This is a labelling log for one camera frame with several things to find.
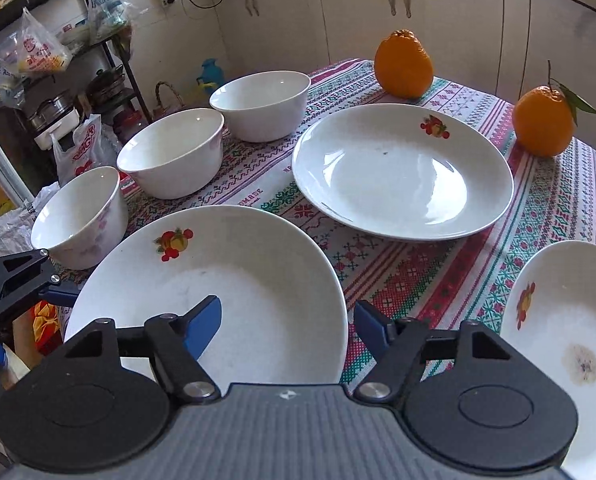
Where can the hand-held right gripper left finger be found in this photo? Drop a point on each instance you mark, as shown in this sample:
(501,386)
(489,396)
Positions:
(204,324)

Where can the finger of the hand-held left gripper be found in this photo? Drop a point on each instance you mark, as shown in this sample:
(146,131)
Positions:
(58,296)

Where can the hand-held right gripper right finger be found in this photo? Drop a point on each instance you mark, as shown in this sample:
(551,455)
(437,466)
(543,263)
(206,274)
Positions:
(370,329)

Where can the white fruit-print plate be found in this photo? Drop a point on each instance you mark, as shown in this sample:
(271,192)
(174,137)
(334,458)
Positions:
(567,300)
(387,175)
(258,270)

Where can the white floral bowl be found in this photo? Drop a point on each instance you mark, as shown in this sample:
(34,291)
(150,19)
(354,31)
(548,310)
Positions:
(73,220)
(263,120)
(178,170)

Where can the red and yellow packet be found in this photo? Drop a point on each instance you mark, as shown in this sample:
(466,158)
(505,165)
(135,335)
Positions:
(43,330)

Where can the cross-stitch pattern tablecloth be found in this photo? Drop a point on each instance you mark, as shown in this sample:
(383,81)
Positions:
(402,270)

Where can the large clear plastic bag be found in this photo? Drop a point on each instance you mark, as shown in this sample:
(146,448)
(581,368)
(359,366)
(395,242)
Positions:
(3,225)

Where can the red and white plastic bag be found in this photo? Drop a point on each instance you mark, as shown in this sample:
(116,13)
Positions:
(85,147)

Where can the steel steamer pot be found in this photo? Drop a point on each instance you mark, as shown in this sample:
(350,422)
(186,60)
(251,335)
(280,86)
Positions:
(53,110)

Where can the black cooking pot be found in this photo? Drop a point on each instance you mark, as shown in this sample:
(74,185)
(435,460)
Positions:
(105,87)

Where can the wicker basket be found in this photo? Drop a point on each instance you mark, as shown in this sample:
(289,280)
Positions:
(168,100)

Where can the black metal shelf rack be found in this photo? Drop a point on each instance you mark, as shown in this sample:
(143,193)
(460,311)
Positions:
(123,65)

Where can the clear bag of yellow snacks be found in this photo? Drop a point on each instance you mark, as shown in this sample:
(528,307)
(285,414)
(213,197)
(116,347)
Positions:
(35,50)

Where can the blue thermos bottle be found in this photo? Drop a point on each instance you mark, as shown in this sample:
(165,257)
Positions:
(211,74)

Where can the pear-shaped orange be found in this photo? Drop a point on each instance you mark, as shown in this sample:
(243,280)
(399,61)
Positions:
(403,67)

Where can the orange with stem leaf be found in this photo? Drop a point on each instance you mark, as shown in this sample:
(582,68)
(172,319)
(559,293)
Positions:
(542,120)

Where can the white box on shelf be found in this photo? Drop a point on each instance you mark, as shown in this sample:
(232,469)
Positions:
(60,15)

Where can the clear bag with blue print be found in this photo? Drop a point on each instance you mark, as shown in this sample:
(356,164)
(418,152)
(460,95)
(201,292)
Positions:
(103,5)

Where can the cream kitchen cabinet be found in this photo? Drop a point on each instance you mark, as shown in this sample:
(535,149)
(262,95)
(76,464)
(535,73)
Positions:
(338,25)

